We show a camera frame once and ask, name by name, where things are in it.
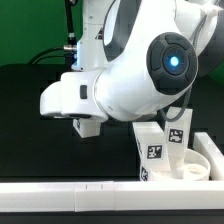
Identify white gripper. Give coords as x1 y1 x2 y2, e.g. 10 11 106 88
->
40 69 108 122

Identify white round stool seat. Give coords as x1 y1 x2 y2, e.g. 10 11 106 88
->
139 149 211 181

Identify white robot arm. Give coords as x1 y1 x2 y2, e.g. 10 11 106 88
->
40 0 224 122

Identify black cable pole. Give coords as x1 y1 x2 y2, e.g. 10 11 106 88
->
64 0 78 65

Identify black floor cables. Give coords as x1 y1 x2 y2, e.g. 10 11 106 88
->
28 46 73 65

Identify grey corrugated hose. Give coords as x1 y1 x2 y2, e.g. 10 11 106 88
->
159 14 209 123

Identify white right fence rail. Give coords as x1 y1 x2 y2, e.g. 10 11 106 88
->
193 132 224 181

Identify white fence rail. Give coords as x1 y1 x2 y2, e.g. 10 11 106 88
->
0 181 224 212
193 132 224 181

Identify white front fence rail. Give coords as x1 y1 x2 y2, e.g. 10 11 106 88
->
0 181 224 212

